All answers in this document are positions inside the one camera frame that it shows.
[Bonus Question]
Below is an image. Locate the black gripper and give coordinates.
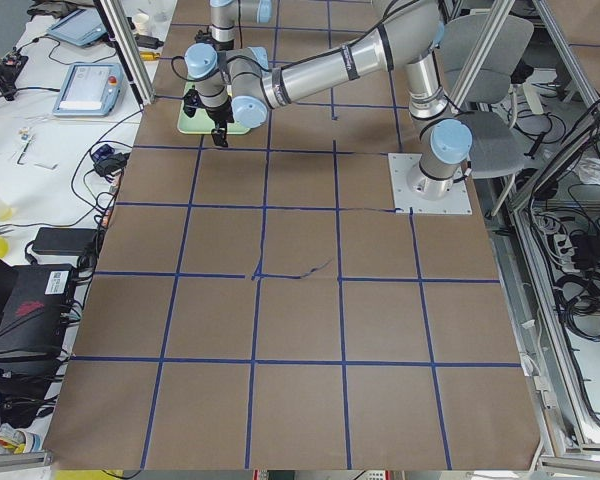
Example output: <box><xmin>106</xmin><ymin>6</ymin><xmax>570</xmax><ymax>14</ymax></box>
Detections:
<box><xmin>207</xmin><ymin>99</ymin><xmax>234</xmax><ymax>148</ymax></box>

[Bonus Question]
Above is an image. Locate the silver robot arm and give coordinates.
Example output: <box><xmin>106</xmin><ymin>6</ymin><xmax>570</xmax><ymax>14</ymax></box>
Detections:
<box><xmin>182</xmin><ymin>1</ymin><xmax>472</xmax><ymax>201</ymax></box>
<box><xmin>209</xmin><ymin>0</ymin><xmax>273</xmax><ymax>50</ymax></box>

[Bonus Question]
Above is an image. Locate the light green plastic tray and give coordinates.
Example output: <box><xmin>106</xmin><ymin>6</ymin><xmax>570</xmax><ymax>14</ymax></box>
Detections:
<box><xmin>177</xmin><ymin>101</ymin><xmax>250</xmax><ymax>135</ymax></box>

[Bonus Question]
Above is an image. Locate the blue teach pendant near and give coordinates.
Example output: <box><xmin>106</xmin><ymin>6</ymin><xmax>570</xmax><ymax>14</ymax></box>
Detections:
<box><xmin>52</xmin><ymin>63</ymin><xmax>123</xmax><ymax>117</ymax></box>

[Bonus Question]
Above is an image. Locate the blue teach pendant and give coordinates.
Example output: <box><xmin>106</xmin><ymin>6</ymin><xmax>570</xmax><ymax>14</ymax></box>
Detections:
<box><xmin>52</xmin><ymin>63</ymin><xmax>123</xmax><ymax>117</ymax></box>
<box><xmin>47</xmin><ymin>8</ymin><xmax>106</xmax><ymax>47</ymax></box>

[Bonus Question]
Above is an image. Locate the white paper cup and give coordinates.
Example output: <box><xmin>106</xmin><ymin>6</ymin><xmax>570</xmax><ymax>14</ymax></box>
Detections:
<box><xmin>132</xmin><ymin>12</ymin><xmax>151</xmax><ymax>35</ymax></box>

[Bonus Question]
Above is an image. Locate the blue teach pendant far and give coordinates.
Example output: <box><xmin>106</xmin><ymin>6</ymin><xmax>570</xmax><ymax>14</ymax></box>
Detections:
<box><xmin>47</xmin><ymin>8</ymin><xmax>106</xmax><ymax>47</ymax></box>

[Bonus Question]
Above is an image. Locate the black power adapter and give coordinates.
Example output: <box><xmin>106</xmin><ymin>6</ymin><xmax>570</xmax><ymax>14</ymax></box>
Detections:
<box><xmin>32</xmin><ymin>227</ymin><xmax>96</xmax><ymax>256</ymax></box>

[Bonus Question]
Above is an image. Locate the black computer box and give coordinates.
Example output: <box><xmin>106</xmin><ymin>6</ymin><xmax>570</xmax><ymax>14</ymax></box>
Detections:
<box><xmin>0</xmin><ymin>259</ymin><xmax>76</xmax><ymax>361</ymax></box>

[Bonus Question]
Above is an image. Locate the grey office chair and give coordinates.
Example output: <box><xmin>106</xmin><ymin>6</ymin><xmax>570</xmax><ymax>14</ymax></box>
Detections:
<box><xmin>439</xmin><ymin>13</ymin><xmax>536</xmax><ymax>180</ymax></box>

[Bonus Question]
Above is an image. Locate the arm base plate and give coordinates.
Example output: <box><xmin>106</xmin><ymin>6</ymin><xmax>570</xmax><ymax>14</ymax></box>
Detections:
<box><xmin>388</xmin><ymin>153</ymin><xmax>472</xmax><ymax>215</ymax></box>

